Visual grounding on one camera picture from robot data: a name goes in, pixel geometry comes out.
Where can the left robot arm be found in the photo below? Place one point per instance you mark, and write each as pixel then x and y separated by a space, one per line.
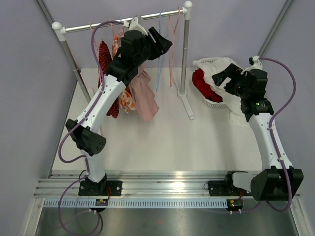
pixel 135 49

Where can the white plastic basket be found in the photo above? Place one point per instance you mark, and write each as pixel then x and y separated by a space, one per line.
pixel 209 103

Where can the red polka dot skirt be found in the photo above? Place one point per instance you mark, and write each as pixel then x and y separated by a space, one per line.
pixel 104 58

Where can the pink skirt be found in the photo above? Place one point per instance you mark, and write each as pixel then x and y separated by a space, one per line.
pixel 143 96

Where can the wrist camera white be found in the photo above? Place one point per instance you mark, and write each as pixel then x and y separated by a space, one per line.
pixel 135 24
pixel 255 63

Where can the orange floral skirt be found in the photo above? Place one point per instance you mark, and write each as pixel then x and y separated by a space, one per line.
pixel 125 99

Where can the slotted cable duct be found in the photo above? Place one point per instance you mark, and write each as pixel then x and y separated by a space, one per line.
pixel 135 203

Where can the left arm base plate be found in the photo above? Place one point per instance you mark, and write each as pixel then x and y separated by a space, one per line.
pixel 103 188

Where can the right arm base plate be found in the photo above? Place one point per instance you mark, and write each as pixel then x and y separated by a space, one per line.
pixel 221 188

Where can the metal clothes rack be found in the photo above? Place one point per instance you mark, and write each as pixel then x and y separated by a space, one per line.
pixel 61 32

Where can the white skirt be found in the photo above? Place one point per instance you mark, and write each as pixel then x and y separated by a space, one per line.
pixel 212 66

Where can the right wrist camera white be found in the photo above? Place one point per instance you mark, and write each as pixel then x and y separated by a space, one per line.
pixel 255 63

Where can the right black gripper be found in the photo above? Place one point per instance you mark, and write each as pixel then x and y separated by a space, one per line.
pixel 232 72

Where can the pink wire hanger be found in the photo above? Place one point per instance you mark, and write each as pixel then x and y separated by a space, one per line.
pixel 171 33

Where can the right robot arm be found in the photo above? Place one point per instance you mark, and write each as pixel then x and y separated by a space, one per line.
pixel 278 180

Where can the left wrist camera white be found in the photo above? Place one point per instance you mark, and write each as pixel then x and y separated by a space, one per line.
pixel 135 24

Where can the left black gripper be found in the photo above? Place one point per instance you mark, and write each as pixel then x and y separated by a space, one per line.
pixel 161 45

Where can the aluminium rail frame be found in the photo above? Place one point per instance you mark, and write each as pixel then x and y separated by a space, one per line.
pixel 155 184

